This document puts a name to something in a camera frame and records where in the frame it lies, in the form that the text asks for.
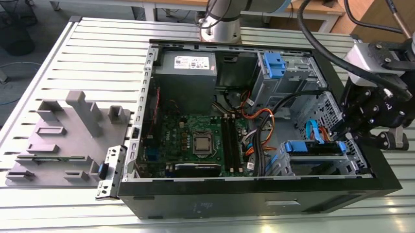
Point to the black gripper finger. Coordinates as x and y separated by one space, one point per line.
353 102
365 134

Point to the hard disk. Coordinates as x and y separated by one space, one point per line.
296 146

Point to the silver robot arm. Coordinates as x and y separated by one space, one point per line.
224 29

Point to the grey metal disk bay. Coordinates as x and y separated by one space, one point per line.
312 159

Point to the grey optical drive cage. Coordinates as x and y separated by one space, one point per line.
292 80

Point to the blue drive cage latch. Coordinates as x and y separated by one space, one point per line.
274 65

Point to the black RAM slot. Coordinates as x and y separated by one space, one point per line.
237 143
228 143

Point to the wooden desk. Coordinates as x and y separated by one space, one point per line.
325 8

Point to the CPU socket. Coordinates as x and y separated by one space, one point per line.
202 133

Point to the silver CPU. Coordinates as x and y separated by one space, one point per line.
205 143

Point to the black PC case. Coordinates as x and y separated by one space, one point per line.
228 196

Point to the grey power supply unit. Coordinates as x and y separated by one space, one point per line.
182 92

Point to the black graphics card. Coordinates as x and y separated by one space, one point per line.
194 168

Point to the green motherboard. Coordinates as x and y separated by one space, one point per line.
176 126

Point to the grey parts rack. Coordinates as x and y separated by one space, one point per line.
81 145

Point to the green RAM stick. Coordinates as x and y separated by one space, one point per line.
53 159

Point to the black waste bin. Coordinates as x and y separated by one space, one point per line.
19 41

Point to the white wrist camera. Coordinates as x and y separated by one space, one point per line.
364 55

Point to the black camera bracket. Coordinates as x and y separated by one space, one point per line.
386 47

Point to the silver expansion slot bracket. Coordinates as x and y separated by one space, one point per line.
114 155

